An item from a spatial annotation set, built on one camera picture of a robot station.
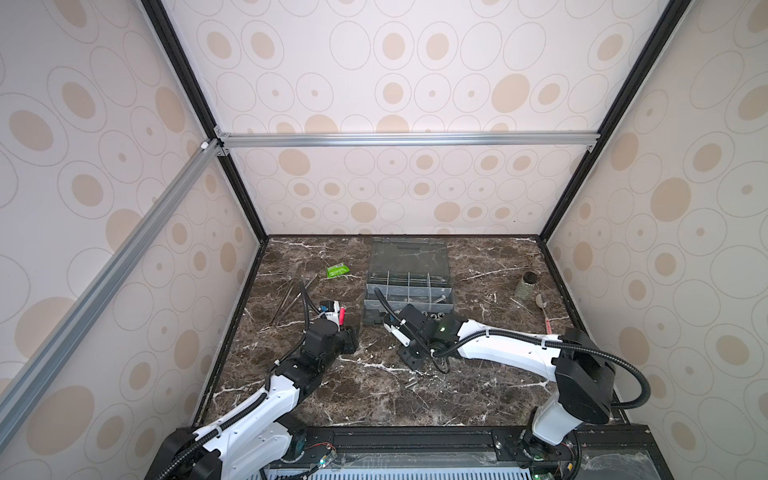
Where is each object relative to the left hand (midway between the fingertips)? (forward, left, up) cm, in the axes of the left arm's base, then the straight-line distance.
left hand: (360, 322), depth 83 cm
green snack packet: (+27, +11, -11) cm, 31 cm away
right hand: (-6, -13, -5) cm, 15 cm away
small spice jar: (+16, -53, -8) cm, 56 cm away
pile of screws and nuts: (-13, -22, -11) cm, 28 cm away
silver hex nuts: (+8, -23, -12) cm, 27 cm away
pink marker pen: (+9, +7, -11) cm, 16 cm away
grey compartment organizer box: (+29, -14, -15) cm, 36 cm away
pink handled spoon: (+13, -58, -11) cm, 61 cm away
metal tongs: (+7, +28, -9) cm, 30 cm away
